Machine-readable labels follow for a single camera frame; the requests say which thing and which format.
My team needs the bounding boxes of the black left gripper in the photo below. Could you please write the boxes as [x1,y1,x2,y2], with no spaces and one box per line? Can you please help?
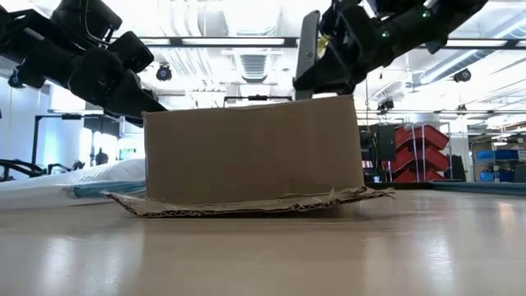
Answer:
[16,0,168,127]

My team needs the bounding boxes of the ribbed ventilation duct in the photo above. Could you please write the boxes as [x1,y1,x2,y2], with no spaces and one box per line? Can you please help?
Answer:
[237,53,273,85]

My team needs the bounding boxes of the black ceiling-mounted device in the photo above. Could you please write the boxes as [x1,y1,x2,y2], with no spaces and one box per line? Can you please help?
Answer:
[7,69,25,90]
[376,96,396,114]
[155,62,174,82]
[453,67,473,84]

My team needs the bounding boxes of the black metal stand frame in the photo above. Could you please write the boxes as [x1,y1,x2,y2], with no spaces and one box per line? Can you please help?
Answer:
[30,113,124,165]

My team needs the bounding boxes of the brown cardboard box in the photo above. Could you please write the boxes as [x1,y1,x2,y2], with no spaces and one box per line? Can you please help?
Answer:
[104,95,395,219]

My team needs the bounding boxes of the linear ceiling light strip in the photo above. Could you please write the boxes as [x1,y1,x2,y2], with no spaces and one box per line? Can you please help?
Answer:
[109,35,526,50]

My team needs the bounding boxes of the black hoses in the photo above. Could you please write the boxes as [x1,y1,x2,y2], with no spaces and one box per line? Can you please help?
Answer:
[0,158,86,181]

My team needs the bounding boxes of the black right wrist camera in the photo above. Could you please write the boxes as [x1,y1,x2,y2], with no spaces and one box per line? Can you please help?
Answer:
[319,2,373,55]

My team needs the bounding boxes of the large silver ceiling duct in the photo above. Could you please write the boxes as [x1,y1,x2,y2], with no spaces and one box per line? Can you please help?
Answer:
[418,14,526,86]

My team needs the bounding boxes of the shelf with blue bins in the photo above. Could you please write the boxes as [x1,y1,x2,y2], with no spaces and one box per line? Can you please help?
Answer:
[469,137,526,183]

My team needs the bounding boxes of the white mesh bag blue trim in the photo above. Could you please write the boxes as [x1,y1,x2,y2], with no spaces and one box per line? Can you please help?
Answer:
[0,158,147,211]

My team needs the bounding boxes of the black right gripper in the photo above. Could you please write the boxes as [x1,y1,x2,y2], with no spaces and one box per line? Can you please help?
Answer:
[293,0,454,96]

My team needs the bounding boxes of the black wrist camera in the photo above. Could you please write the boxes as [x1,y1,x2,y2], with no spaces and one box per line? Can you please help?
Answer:
[319,2,373,55]
[108,30,155,75]

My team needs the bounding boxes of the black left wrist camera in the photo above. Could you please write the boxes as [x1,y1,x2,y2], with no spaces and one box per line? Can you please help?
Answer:
[108,30,155,75]

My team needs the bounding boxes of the black background station frame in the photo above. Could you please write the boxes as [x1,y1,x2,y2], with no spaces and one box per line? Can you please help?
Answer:
[224,94,294,104]

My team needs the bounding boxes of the red bin rack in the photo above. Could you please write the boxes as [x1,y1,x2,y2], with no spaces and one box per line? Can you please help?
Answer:
[388,123,450,183]

